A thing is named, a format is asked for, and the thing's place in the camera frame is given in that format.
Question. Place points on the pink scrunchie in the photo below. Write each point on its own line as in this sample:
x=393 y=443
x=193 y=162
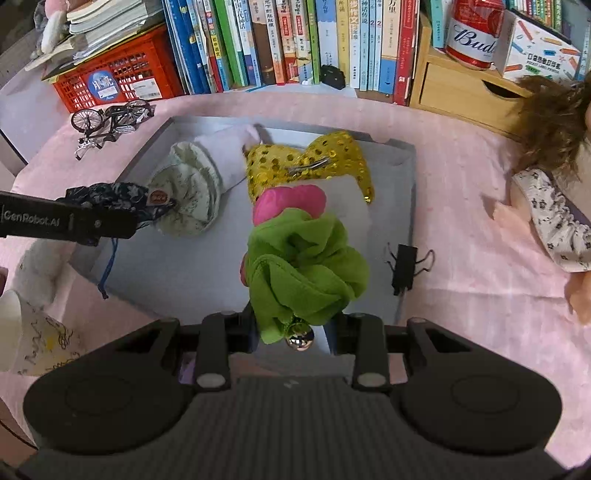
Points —
x=286 y=201

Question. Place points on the paper cup black scribble drawing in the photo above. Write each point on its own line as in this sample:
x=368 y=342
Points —
x=37 y=337

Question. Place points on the grey cardboard box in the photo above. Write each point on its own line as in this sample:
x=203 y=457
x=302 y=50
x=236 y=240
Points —
x=184 y=267

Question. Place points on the brown haired doll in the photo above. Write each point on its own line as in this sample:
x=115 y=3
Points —
x=554 y=207

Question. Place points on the green scrunchie with bell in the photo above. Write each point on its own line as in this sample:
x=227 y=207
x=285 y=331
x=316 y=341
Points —
x=304 y=267

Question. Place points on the white box pencil print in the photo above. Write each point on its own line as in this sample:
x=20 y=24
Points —
x=535 y=50

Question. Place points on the dusty pink cloth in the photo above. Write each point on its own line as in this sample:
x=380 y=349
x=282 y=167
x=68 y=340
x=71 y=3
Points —
x=226 y=152

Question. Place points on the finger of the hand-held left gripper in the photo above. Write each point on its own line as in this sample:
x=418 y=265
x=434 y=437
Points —
x=108 y=224

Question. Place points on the pink tablecloth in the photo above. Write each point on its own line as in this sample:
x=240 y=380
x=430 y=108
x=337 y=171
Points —
x=475 y=221

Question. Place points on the small wooden drawer box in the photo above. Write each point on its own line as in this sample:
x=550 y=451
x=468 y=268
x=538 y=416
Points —
x=452 y=92

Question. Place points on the row of books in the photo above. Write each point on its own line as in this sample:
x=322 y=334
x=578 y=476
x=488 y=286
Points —
x=277 y=41

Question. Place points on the red beer can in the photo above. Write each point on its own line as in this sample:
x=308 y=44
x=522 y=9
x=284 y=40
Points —
x=473 y=32

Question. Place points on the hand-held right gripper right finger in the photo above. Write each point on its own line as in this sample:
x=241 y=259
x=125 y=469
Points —
x=369 y=337

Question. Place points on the black toy bicycle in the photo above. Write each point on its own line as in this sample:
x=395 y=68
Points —
x=111 y=117

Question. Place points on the black binder clip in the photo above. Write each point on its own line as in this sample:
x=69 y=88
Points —
x=404 y=267

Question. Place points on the white foam block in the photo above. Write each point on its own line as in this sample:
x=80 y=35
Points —
x=351 y=203

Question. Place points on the white crumpled tissue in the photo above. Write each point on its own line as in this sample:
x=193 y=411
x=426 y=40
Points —
x=46 y=272

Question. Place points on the white plastic sheet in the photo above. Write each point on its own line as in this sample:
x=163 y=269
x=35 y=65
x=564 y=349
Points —
x=23 y=106

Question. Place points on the pink plush toy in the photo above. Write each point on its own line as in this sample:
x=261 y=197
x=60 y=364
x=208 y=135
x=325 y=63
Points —
x=53 y=23

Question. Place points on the small black gadget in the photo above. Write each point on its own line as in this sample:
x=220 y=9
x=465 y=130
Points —
x=332 y=76

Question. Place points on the red plastic crate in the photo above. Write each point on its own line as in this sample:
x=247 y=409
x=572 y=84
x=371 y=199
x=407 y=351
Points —
x=129 y=69

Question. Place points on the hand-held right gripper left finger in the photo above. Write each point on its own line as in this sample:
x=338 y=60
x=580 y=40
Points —
x=216 y=337

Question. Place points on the dark blue floral pouch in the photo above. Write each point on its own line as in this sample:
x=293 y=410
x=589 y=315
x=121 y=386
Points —
x=120 y=191

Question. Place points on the pale green floral cloth hat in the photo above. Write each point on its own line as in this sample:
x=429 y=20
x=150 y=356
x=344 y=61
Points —
x=189 y=175

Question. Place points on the stack of books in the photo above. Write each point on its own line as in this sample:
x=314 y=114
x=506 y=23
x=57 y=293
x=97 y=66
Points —
x=106 y=23

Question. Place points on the gold sequin bow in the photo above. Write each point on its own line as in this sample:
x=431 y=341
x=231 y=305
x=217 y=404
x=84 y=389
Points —
x=277 y=161

